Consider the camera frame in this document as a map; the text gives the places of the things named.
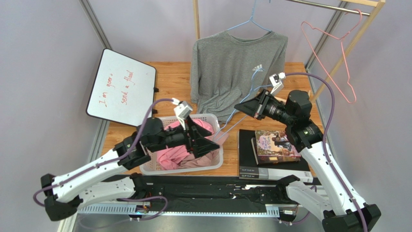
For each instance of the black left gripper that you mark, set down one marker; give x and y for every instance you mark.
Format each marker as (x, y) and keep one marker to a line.
(198, 146)

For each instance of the aluminium frame rail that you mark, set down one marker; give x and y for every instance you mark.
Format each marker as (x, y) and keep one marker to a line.
(285, 214)

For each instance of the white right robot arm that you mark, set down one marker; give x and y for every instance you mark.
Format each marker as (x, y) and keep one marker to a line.
(344, 210)

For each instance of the dark paperback book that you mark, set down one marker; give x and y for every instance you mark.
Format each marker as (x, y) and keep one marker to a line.
(267, 160)

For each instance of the wooden clothes rack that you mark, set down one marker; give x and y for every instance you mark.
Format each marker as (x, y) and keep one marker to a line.
(347, 41)

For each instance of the grey adidas t shirt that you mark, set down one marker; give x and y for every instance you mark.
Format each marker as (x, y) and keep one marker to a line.
(225, 67)

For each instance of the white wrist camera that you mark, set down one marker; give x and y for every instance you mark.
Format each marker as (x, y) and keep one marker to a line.
(276, 81)
(182, 111)

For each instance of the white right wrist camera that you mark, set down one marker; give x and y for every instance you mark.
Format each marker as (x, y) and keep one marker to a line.
(276, 81)

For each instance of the dusty pink t shirt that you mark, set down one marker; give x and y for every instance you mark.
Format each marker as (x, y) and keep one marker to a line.
(191, 162)

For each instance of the bright pink t shirt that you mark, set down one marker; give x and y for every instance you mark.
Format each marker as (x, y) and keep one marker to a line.
(170, 158)

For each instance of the white plastic laundry basket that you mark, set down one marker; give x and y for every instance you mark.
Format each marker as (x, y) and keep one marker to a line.
(153, 167)

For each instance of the whiteboard with red writing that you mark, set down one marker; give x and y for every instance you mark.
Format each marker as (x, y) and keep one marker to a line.
(123, 89)

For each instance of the black clip file binder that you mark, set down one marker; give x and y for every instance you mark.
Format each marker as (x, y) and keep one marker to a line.
(274, 170)

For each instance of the colourful illustrated book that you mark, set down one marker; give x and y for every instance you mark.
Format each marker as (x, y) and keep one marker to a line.
(274, 143)

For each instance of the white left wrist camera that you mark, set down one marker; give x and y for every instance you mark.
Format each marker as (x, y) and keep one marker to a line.
(182, 111)

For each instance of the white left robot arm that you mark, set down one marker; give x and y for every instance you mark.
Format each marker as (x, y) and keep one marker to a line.
(68, 193)

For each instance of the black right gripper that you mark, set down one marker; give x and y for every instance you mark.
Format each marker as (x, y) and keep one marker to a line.
(261, 104)

